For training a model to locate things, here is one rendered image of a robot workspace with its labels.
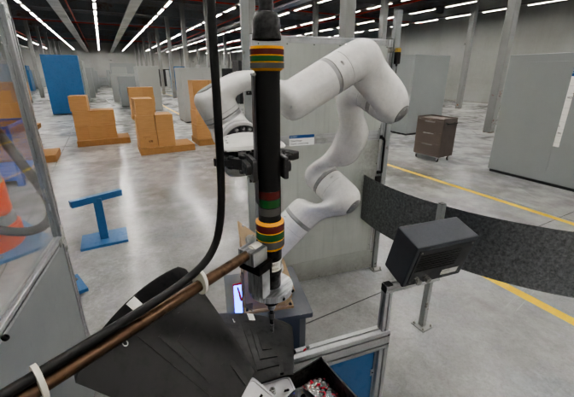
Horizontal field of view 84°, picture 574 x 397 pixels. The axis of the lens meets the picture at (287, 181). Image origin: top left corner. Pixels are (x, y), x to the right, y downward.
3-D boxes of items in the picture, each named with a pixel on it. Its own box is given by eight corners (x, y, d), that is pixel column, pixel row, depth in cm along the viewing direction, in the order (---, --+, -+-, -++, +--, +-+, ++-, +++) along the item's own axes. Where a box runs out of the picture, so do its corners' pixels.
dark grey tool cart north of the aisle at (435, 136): (439, 164, 656) (447, 119, 627) (411, 156, 710) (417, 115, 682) (453, 160, 679) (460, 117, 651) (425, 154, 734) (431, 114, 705)
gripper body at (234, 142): (269, 161, 63) (289, 178, 53) (217, 166, 60) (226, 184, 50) (268, 123, 61) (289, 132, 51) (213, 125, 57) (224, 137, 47)
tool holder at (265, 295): (266, 318, 46) (265, 259, 43) (231, 300, 50) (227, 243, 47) (301, 287, 53) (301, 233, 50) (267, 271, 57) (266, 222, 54)
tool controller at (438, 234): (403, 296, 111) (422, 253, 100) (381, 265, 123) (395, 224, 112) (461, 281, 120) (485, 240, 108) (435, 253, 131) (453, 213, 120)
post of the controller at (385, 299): (381, 332, 117) (387, 287, 111) (377, 326, 120) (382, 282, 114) (388, 329, 118) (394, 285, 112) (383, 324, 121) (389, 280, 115)
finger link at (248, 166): (247, 170, 50) (258, 183, 44) (226, 172, 49) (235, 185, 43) (246, 149, 49) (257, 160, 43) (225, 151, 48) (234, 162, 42)
